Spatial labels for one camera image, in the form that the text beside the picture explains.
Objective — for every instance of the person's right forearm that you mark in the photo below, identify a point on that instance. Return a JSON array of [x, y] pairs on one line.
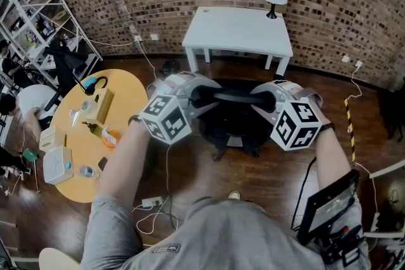
[[332, 155]]

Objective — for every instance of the blue cloth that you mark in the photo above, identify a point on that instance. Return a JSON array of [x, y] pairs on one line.
[[90, 83]]

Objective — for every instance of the black jacket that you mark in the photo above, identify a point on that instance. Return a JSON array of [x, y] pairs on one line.
[[63, 63]]

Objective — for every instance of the yellow black striped tape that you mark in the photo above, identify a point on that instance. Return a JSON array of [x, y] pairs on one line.
[[349, 123]]

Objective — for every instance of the white box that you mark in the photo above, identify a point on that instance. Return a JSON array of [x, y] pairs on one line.
[[57, 164]]

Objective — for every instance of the cream box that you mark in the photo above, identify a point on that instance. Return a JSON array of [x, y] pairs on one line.
[[50, 138]]

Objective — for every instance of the wooden tissue box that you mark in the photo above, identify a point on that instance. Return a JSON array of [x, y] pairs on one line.
[[101, 106]]

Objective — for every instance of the person's left hand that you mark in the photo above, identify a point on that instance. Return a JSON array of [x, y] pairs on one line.
[[161, 83]]

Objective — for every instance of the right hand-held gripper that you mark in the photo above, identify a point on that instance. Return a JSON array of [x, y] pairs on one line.
[[295, 126]]

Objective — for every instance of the dark glass bottle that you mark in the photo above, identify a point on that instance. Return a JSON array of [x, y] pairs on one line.
[[90, 127]]

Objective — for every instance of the black wristband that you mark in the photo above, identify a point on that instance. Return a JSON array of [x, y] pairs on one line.
[[326, 128], [134, 120]]

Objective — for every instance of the white desk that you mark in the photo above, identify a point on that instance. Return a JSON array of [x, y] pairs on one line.
[[237, 28]]

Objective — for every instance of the person's right hand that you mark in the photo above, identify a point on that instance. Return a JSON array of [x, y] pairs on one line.
[[311, 98]]

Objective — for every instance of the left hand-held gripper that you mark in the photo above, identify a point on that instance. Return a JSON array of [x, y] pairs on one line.
[[164, 120]]

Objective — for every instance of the white wall socket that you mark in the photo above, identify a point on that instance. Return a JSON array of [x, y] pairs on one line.
[[154, 37], [345, 58], [137, 39], [358, 64]]

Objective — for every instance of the white shelf rack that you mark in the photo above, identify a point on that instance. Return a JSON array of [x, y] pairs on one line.
[[38, 25]]

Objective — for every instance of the person's grey shirt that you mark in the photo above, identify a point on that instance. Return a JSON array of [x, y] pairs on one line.
[[228, 237]]

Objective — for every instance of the small silver mirror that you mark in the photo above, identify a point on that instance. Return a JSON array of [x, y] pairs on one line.
[[74, 118]]

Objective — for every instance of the orange tissue packet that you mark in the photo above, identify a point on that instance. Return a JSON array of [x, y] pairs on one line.
[[110, 137]]

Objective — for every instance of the black smartphone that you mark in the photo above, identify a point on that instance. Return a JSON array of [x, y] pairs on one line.
[[103, 163]]

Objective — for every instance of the person's shoe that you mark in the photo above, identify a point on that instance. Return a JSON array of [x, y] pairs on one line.
[[234, 195]]

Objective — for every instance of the clear glass cup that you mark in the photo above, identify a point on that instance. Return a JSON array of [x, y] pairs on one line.
[[88, 106]]

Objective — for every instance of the clear water bottle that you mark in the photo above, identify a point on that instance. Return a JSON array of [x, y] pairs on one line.
[[88, 172]]

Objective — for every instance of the black small monitor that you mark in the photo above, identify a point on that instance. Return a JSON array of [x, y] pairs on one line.
[[329, 208]]

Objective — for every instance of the person's left forearm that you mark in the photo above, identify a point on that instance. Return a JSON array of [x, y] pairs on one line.
[[126, 161]]

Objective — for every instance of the white power strip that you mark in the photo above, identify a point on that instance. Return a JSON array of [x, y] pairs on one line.
[[152, 201]]

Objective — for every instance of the white metal frame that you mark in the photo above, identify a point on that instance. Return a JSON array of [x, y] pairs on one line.
[[389, 171]]

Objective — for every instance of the round wooden table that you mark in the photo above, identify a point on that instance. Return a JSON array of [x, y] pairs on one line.
[[126, 88]]

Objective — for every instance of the black mesh office chair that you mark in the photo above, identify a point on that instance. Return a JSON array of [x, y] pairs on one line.
[[234, 123]]

